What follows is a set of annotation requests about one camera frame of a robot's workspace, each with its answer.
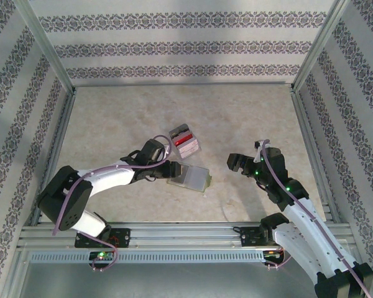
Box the clear plastic box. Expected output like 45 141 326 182
167 164 213 194

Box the clear acrylic card box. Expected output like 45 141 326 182
168 123 203 162

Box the white VIP card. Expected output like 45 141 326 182
177 139 201 159

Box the red plastic card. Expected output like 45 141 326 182
172 133 194 147

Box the grey sheet metal tray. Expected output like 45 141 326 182
6 248 369 298

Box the aluminium frame side rail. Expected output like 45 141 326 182
30 86 78 226
290 85 341 224

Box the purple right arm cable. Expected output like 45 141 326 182
254 139 372 298

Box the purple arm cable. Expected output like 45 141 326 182
254 139 372 298
51 135 173 273

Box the wide aluminium frame rail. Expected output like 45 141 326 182
17 222 354 251

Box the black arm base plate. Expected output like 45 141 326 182
74 228 132 248
241 225 280 248

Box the thin aluminium frame rail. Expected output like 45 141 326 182
73 81 295 88

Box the grey slotted cable duct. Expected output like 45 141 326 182
29 250 267 264

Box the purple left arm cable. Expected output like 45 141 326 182
51 135 173 273

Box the aluminium frame post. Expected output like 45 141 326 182
12 0 77 93
292 0 352 93

